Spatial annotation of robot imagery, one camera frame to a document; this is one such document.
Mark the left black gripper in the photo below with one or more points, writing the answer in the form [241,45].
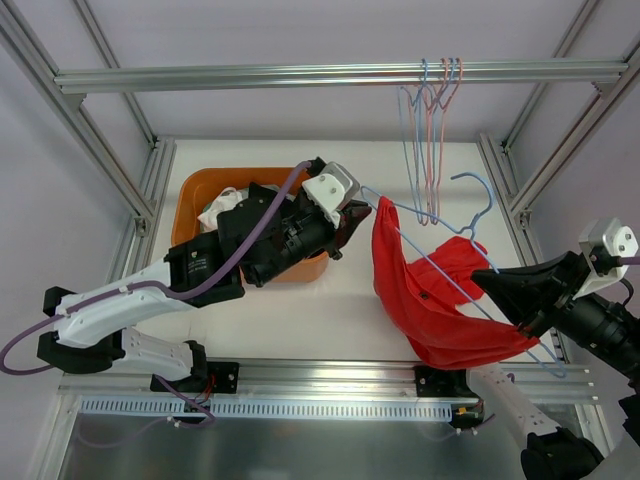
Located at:
[335,236]

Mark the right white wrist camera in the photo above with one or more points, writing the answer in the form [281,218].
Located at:
[610,249]

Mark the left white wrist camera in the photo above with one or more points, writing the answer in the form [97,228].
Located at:
[331,190]

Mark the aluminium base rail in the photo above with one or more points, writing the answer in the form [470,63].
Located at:
[394,380]

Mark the right aluminium frame post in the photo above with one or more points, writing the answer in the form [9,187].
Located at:
[571,155]

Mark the black tank top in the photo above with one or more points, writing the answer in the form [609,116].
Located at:
[262,195]

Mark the aluminium frame post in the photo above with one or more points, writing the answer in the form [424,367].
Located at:
[144,203]
[571,155]

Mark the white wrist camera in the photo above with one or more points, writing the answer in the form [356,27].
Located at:
[331,190]
[610,249]

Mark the blue wire hanger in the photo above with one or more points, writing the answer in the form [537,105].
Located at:
[410,106]

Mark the red tank top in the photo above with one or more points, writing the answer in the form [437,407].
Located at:
[440,320]

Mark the orange plastic basket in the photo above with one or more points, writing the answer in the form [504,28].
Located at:
[203,186]

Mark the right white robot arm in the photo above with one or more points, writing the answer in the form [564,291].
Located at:
[548,450]

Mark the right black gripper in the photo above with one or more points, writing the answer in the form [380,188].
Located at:
[558,301]

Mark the aluminium hanging rail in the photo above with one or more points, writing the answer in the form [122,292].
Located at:
[234,77]

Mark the left aluminium frame post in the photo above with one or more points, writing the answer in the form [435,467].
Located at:
[144,203]

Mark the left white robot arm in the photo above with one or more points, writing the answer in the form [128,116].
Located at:
[97,332]

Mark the white slotted cable duct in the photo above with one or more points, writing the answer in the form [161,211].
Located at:
[412,410]

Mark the white tank top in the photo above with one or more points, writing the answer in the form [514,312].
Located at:
[227,200]

